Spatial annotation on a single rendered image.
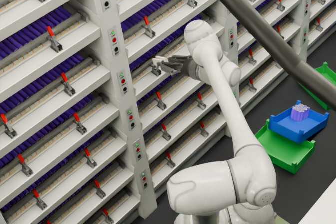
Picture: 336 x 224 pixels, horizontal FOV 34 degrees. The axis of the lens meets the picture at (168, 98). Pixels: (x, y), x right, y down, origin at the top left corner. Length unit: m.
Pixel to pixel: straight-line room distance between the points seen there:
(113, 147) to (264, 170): 0.93
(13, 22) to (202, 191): 0.77
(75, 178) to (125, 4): 0.74
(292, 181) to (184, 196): 1.38
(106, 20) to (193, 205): 0.78
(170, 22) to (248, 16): 1.65
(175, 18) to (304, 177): 1.12
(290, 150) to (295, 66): 2.38
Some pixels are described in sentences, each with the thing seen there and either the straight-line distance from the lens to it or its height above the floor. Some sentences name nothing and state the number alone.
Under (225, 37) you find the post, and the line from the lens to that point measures 2.66.
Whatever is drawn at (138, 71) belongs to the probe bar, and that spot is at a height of 0.80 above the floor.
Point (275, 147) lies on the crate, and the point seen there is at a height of 0.00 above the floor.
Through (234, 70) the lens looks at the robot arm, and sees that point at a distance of 2.01.
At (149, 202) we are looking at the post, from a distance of 2.74.
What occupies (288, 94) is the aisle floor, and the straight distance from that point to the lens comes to 3.38.
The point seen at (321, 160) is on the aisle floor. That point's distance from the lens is 3.01.
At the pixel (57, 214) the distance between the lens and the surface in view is 2.41.
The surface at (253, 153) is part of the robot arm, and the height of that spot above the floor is 1.01.
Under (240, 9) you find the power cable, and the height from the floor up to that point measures 1.86.
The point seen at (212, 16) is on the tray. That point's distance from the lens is 2.62.
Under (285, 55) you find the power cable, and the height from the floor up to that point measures 1.82.
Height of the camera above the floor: 2.23
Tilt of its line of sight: 41 degrees down
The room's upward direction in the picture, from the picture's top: 8 degrees counter-clockwise
